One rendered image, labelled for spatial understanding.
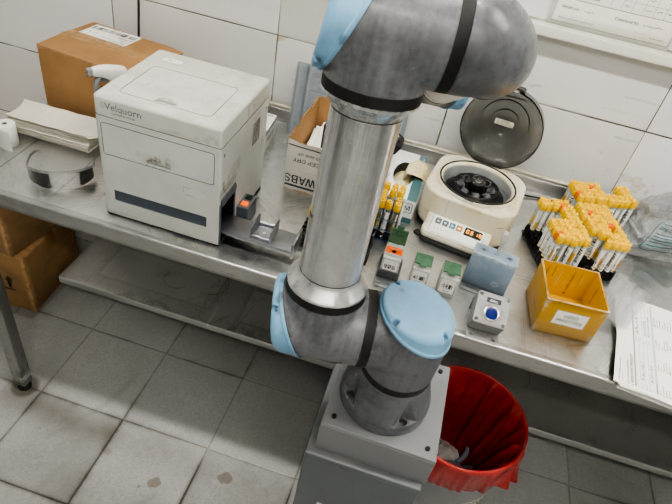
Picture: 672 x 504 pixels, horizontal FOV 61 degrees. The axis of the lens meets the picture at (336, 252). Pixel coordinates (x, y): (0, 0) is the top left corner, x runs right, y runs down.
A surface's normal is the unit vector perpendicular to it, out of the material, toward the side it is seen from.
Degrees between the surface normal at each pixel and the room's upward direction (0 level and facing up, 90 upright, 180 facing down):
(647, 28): 93
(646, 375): 1
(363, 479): 90
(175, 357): 0
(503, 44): 73
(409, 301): 9
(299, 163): 88
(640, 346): 0
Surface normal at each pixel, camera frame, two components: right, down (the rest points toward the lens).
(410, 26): -0.01, 0.34
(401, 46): -0.04, 0.62
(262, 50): -0.25, 0.59
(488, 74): 0.27, 0.79
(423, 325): 0.30, -0.69
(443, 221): -0.03, -0.45
